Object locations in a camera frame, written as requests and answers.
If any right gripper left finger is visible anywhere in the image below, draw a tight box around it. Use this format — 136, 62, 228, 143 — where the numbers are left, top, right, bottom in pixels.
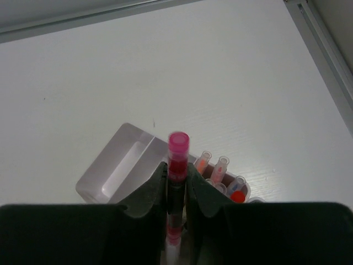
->
1, 162, 167, 264

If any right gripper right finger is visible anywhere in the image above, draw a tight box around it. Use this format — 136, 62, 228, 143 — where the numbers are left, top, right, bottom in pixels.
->
186, 164, 352, 264

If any magenta pen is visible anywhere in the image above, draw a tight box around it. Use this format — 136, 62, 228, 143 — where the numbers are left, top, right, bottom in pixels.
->
165, 131, 190, 264

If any red pen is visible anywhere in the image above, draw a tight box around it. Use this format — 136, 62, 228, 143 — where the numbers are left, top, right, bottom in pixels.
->
230, 190, 246, 203

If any light blue pen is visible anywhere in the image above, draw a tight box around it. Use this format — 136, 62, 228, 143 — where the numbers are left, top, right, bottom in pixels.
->
215, 182, 227, 195

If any yellow pen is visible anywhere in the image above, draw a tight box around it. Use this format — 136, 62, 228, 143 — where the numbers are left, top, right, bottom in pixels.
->
248, 197, 266, 203

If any green pen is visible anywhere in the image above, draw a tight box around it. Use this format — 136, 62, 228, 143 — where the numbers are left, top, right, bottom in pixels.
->
205, 178, 215, 187

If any white pink compartment organizer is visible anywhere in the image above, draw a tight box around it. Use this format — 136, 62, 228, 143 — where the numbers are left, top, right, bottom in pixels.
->
75, 122, 266, 205

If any aluminium frame rail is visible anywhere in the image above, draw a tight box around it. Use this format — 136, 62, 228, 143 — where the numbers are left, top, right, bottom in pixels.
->
0, 0, 353, 114

